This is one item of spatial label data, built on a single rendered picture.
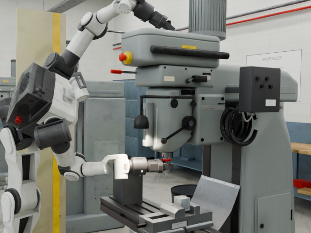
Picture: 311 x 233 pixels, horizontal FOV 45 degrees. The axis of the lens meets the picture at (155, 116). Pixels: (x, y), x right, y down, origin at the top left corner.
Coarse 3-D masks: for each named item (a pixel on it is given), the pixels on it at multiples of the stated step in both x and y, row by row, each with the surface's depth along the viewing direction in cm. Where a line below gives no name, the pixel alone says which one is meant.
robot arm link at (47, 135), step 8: (48, 128) 170; (56, 128) 169; (40, 136) 167; (48, 136) 168; (56, 136) 168; (64, 136) 169; (48, 144) 169; (56, 144) 171; (64, 144) 174; (56, 152) 176; (64, 152) 177
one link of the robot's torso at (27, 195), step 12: (0, 132) 201; (12, 144) 196; (36, 144) 208; (12, 156) 197; (24, 156) 204; (36, 156) 206; (12, 168) 201; (24, 168) 205; (36, 168) 206; (12, 180) 202; (24, 180) 206; (36, 180) 206; (12, 192) 200; (24, 192) 200; (36, 192) 206; (24, 204) 200; (36, 204) 207
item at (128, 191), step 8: (128, 176) 216; (136, 176) 217; (120, 184) 219; (128, 184) 216; (136, 184) 218; (120, 192) 219; (128, 192) 216; (136, 192) 218; (120, 200) 220; (128, 200) 217; (136, 200) 218
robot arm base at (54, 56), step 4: (52, 52) 197; (56, 52) 194; (48, 56) 197; (52, 56) 194; (56, 56) 192; (48, 60) 195; (52, 60) 192; (56, 60) 192; (44, 64) 197; (48, 64) 193; (52, 68) 191; (76, 68) 201; (56, 72) 193; (60, 72) 194; (64, 76) 196
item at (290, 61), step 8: (248, 56) 703; (256, 56) 686; (264, 56) 671; (272, 56) 656; (280, 56) 642; (288, 56) 628; (296, 56) 616; (248, 64) 703; (256, 64) 686; (264, 64) 671; (272, 64) 657; (280, 64) 642; (288, 64) 629; (296, 64) 616; (288, 72) 629; (296, 72) 616; (296, 80) 616
